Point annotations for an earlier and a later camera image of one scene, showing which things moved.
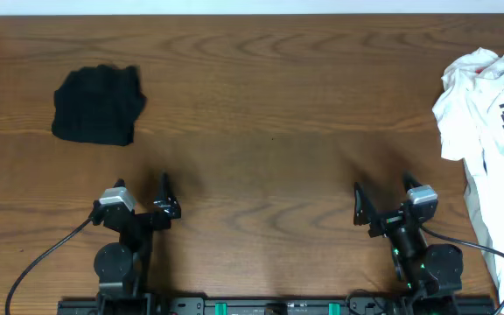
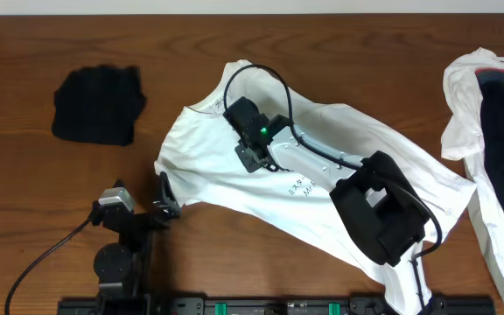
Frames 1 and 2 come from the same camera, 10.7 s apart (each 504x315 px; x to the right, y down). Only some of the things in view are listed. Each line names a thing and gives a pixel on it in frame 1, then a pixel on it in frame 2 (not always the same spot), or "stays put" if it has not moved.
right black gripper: x=364 y=217 -> x=249 y=164
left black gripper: x=145 y=219 stays put
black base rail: x=276 y=305 stays put
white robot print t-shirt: x=484 y=114 -> x=196 y=164
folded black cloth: x=99 y=104 stays put
